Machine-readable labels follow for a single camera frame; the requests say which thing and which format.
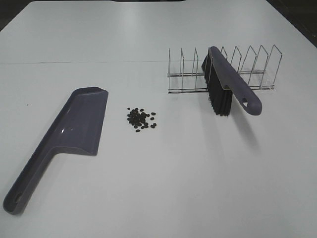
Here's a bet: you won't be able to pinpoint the pile of coffee beans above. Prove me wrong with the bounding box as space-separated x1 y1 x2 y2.
127 108 157 133

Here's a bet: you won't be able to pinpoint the purple brush black bristles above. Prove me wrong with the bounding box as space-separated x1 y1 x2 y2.
202 46 262 116

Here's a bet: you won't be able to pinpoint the purple plastic dustpan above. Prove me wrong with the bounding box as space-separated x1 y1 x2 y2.
3 87 108 215

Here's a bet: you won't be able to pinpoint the chrome wire dish rack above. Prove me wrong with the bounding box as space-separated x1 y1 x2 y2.
167 45 283 94

